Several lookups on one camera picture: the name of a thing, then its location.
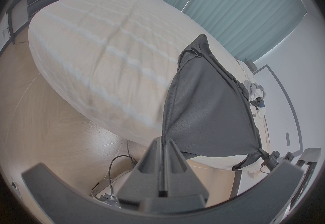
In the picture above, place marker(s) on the grey bedside table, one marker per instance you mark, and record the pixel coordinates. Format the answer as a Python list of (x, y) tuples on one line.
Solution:
[(253, 65)]

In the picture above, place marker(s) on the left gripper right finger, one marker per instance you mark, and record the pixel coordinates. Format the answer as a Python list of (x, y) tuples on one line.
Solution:
[(185, 185)]

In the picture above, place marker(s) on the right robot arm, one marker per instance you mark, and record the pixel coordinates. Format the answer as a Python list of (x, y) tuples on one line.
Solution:
[(308, 157)]

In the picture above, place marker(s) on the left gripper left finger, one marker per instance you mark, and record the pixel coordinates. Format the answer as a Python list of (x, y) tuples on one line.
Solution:
[(142, 185)]

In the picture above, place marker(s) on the pile of clothes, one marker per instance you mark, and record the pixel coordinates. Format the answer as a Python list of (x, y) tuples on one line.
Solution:
[(255, 92)]

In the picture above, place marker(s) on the bed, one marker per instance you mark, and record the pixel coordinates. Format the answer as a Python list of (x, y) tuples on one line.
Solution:
[(101, 52)]

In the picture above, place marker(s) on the black T-shirt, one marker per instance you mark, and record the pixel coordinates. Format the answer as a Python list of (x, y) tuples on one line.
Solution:
[(210, 106)]

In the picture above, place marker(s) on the white printed pillow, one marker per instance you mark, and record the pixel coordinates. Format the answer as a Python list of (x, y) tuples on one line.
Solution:
[(244, 69)]

